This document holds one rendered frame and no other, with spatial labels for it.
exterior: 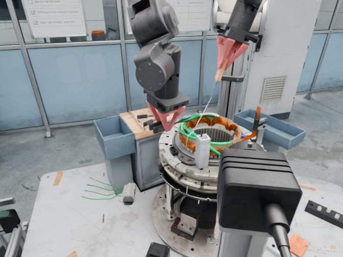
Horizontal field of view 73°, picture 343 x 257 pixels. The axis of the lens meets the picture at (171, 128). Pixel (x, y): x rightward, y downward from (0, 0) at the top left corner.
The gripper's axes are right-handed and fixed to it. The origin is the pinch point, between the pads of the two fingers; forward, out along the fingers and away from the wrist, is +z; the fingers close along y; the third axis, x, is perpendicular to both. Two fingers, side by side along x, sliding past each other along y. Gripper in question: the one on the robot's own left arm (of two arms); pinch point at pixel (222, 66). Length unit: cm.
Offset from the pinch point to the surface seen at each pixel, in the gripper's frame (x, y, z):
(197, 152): -8.9, -1.6, 21.7
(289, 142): 2.0, 35.8, 16.3
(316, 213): -7, 55, 37
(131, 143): 18.2, -13.0, 36.2
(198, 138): -8.9, -3.1, 18.0
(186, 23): 226, 50, -26
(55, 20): 215, -81, 17
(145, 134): 18.2, -9.3, 31.7
